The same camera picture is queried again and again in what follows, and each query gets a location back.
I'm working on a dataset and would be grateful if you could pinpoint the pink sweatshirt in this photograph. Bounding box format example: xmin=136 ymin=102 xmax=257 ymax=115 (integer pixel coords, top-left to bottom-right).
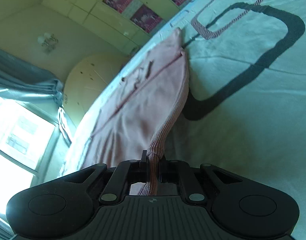
xmin=82 ymin=28 xmax=189 ymax=196

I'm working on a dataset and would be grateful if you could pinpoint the patterned light blue bedsheet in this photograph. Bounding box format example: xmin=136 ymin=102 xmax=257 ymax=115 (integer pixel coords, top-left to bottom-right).
xmin=59 ymin=0 xmax=306 ymax=239

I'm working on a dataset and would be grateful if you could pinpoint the cream wooden headboard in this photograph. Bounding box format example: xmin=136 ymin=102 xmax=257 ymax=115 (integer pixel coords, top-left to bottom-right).
xmin=63 ymin=53 xmax=128 ymax=126

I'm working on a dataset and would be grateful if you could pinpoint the bright window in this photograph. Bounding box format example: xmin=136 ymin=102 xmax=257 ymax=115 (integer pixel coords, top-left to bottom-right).
xmin=0 ymin=98 xmax=58 ymax=217

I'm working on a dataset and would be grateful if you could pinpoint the lower left purple poster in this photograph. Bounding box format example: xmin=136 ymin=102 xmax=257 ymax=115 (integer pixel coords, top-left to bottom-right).
xmin=130 ymin=5 xmax=162 ymax=33

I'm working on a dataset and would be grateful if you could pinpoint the blue grey curtain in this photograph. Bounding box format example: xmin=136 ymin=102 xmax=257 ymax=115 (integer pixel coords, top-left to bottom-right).
xmin=0 ymin=49 xmax=72 ymax=146

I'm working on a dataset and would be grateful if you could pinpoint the cream glossy wardrobe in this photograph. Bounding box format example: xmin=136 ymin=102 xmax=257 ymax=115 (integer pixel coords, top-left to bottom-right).
xmin=42 ymin=0 xmax=192 ymax=55

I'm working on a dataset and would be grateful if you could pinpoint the wall lamp with two shades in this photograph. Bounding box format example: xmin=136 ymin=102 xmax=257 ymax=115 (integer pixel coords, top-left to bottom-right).
xmin=37 ymin=33 xmax=59 ymax=54

